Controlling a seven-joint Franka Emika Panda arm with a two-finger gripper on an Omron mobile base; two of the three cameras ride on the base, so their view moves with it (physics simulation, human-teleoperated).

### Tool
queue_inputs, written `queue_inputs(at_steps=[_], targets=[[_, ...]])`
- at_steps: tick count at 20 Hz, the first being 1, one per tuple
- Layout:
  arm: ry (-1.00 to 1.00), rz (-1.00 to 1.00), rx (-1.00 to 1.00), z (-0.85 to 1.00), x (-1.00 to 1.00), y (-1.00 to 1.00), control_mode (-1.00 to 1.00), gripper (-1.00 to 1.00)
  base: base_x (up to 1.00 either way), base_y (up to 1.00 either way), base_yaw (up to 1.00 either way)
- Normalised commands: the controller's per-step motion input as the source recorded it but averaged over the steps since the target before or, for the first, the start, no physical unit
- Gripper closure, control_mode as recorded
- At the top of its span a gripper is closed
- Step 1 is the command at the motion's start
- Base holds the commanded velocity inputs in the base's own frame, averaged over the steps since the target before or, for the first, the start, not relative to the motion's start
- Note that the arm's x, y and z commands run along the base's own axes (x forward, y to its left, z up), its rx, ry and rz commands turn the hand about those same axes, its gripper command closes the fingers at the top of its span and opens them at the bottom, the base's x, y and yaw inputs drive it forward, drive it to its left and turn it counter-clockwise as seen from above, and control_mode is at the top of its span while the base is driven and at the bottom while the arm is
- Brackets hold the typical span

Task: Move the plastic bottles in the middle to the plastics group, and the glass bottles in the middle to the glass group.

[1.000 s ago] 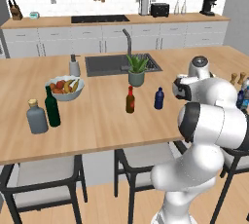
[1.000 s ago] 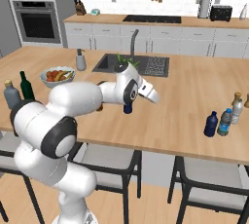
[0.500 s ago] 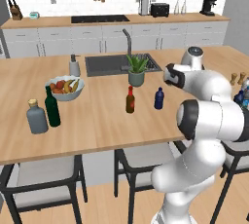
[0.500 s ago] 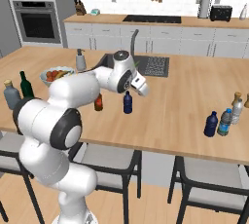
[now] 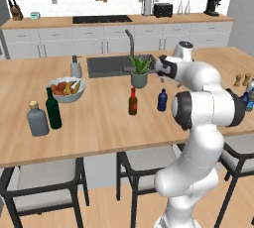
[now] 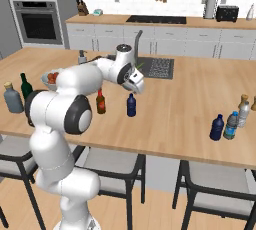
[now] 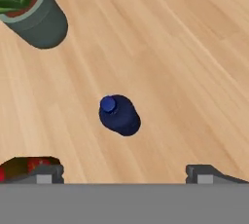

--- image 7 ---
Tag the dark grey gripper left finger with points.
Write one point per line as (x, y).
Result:
(48, 173)

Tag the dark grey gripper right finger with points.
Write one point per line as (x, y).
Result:
(201, 172)

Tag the dark blue plastic bottle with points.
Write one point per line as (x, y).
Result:
(120, 116)

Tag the grey plant pot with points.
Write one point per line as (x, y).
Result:
(42, 23)

